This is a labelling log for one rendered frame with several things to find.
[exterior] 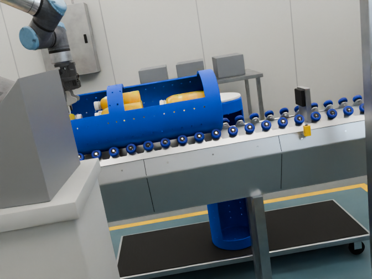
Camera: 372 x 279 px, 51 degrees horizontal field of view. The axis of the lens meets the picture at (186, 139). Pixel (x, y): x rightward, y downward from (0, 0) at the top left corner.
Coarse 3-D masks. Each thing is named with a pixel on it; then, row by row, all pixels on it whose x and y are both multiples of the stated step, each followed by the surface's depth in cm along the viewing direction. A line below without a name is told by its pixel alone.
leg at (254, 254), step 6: (246, 198) 198; (246, 204) 201; (252, 216) 200; (252, 222) 200; (252, 228) 201; (252, 234) 202; (252, 240) 203; (252, 246) 205; (252, 252) 208; (258, 258) 205; (258, 264) 206; (258, 270) 207; (258, 276) 208
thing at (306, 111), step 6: (294, 90) 185; (300, 90) 178; (306, 90) 177; (300, 96) 179; (306, 96) 177; (300, 102) 180; (306, 102) 178; (300, 108) 186; (306, 108) 179; (300, 114) 188; (306, 114) 180; (306, 120) 181
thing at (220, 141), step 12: (312, 120) 175; (336, 120) 175; (348, 120) 175; (360, 120) 175; (252, 132) 173; (264, 132) 173; (276, 132) 173; (288, 132) 173; (180, 144) 172; (192, 144) 172; (204, 144) 172; (216, 144) 171; (132, 156) 170; (144, 156) 170; (156, 156) 170
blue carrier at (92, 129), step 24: (96, 96) 183; (120, 96) 165; (144, 96) 188; (168, 96) 190; (216, 96) 165; (72, 120) 162; (96, 120) 162; (120, 120) 163; (144, 120) 164; (168, 120) 165; (192, 120) 166; (216, 120) 168; (96, 144) 167; (120, 144) 170
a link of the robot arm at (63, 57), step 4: (60, 52) 165; (64, 52) 165; (68, 52) 167; (52, 56) 165; (56, 56) 165; (60, 56) 165; (64, 56) 166; (68, 56) 167; (52, 60) 166; (56, 60) 165; (60, 60) 165; (64, 60) 166; (68, 60) 167
